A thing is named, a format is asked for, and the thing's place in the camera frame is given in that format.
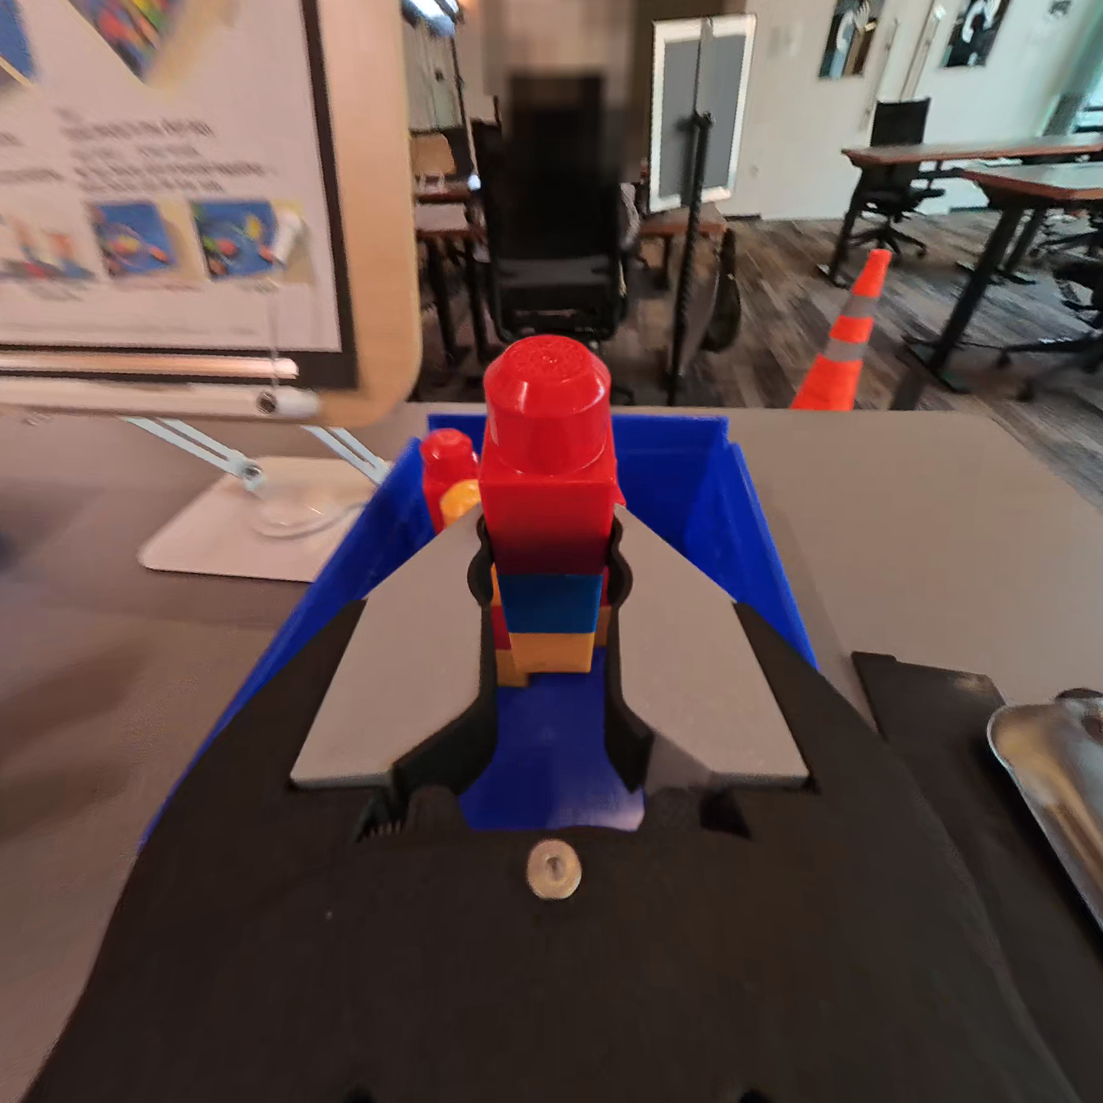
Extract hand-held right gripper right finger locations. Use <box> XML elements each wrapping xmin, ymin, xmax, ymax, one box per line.
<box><xmin>602</xmin><ymin>504</ymin><xmax>815</xmax><ymax>816</ymax></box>

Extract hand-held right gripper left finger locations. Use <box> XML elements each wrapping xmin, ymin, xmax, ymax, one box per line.
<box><xmin>289</xmin><ymin>507</ymin><xmax>500</xmax><ymax>812</ymax></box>

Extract blue plastic storage bin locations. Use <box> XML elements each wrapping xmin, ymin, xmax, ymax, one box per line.
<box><xmin>136</xmin><ymin>411</ymin><xmax>820</xmax><ymax>855</ymax></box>

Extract yellow mega block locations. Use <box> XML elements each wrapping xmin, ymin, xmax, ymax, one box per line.
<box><xmin>508</xmin><ymin>629</ymin><xmax>597</xmax><ymax>675</ymax></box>

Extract red mega block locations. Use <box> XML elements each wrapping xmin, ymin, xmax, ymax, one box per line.
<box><xmin>477</xmin><ymin>336</ymin><xmax>621</xmax><ymax>577</ymax></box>

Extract white stand with instruction sheet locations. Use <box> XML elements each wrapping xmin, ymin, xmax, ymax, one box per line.
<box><xmin>0</xmin><ymin>0</ymin><xmax>422</xmax><ymax>586</ymax></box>

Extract group of built block towers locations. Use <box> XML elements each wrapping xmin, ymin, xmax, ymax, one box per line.
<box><xmin>419</xmin><ymin>430</ymin><xmax>625</xmax><ymax>690</ymax></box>

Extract shiny metal tray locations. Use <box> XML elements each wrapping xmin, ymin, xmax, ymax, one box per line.
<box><xmin>986</xmin><ymin>687</ymin><xmax>1103</xmax><ymax>932</ymax></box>

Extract orange traffic cone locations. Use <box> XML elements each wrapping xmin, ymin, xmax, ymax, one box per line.
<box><xmin>787</xmin><ymin>249</ymin><xmax>893</xmax><ymax>410</ymax></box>

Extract black pole stand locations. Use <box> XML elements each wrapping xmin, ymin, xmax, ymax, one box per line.
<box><xmin>667</xmin><ymin>112</ymin><xmax>717</xmax><ymax>406</ymax></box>

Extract black office chair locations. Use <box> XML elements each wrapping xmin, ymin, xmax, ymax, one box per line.
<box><xmin>472</xmin><ymin>74</ymin><xmax>642</xmax><ymax>350</ymax></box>
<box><xmin>847</xmin><ymin>96</ymin><xmax>943</xmax><ymax>261</ymax></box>

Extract black backing board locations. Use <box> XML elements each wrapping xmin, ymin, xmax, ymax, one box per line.
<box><xmin>0</xmin><ymin>0</ymin><xmax>361</xmax><ymax>391</ymax></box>

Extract grey framed panel board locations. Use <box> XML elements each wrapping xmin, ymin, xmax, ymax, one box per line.
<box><xmin>647</xmin><ymin>12</ymin><xmax>756</xmax><ymax>214</ymax></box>

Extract wooden top desk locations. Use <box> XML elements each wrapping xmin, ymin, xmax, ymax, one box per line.
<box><xmin>839</xmin><ymin>134</ymin><xmax>1103</xmax><ymax>286</ymax></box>
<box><xmin>892</xmin><ymin>165</ymin><xmax>1103</xmax><ymax>410</ymax></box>

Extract printed instruction sheet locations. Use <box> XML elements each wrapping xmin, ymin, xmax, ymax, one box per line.
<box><xmin>0</xmin><ymin>0</ymin><xmax>345</xmax><ymax>355</ymax></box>

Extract wall poster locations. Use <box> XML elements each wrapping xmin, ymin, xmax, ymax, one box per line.
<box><xmin>818</xmin><ymin>0</ymin><xmax>888</xmax><ymax>81</ymax></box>
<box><xmin>940</xmin><ymin>0</ymin><xmax>1013</xmax><ymax>70</ymax></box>

